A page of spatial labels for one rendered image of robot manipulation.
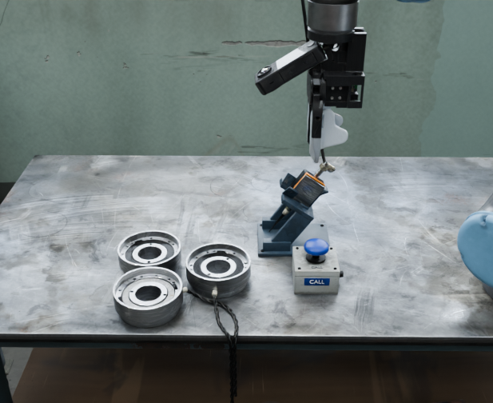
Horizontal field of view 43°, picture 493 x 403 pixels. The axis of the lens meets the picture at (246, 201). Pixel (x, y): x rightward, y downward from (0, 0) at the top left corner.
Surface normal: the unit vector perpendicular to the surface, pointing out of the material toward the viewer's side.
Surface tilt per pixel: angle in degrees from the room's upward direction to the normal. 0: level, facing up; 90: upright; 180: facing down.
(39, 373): 0
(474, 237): 97
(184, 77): 90
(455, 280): 0
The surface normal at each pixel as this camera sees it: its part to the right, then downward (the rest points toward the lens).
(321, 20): -0.48, 0.44
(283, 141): -0.01, 0.50
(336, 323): 0.00, -0.87
